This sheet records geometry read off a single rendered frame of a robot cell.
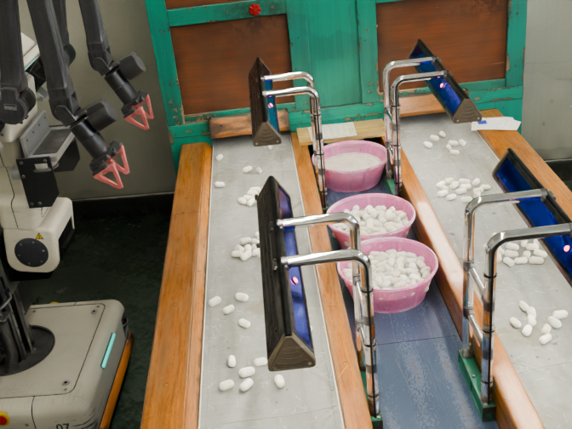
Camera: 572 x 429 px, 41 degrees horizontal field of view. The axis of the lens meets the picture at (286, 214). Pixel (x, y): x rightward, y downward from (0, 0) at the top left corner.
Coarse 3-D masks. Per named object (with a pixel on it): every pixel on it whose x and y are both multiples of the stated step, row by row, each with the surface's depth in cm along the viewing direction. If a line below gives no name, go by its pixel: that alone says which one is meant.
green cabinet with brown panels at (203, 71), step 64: (192, 0) 272; (256, 0) 273; (320, 0) 275; (384, 0) 275; (448, 0) 278; (512, 0) 278; (192, 64) 283; (320, 64) 286; (384, 64) 288; (448, 64) 289; (512, 64) 289
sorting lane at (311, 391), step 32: (224, 160) 284; (256, 160) 281; (288, 160) 278; (224, 192) 260; (224, 224) 240; (256, 224) 238; (224, 256) 222; (256, 256) 221; (224, 288) 208; (256, 288) 206; (224, 320) 195; (256, 320) 193; (320, 320) 191; (224, 352) 183; (256, 352) 182; (320, 352) 179; (256, 384) 172; (288, 384) 171; (320, 384) 170; (224, 416) 164; (256, 416) 163; (288, 416) 162; (320, 416) 161
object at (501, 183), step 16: (512, 160) 176; (496, 176) 180; (512, 176) 173; (528, 176) 167; (528, 208) 163; (544, 208) 157; (560, 208) 153; (528, 224) 161; (544, 224) 155; (544, 240) 153; (560, 240) 148; (560, 256) 146
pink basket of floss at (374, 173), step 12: (336, 144) 280; (372, 144) 277; (312, 156) 272; (324, 156) 278; (384, 156) 271; (372, 168) 259; (336, 180) 263; (348, 180) 261; (360, 180) 262; (372, 180) 264
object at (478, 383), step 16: (512, 192) 159; (528, 192) 158; (544, 192) 158; (464, 224) 161; (560, 224) 146; (464, 240) 163; (496, 240) 145; (512, 240) 144; (464, 256) 165; (496, 256) 147; (464, 272) 166; (496, 272) 150; (464, 288) 168; (480, 288) 157; (464, 304) 170; (464, 320) 172; (464, 336) 174; (480, 336) 162; (464, 352) 176; (464, 368) 176; (480, 384) 168; (480, 400) 164; (480, 416) 165
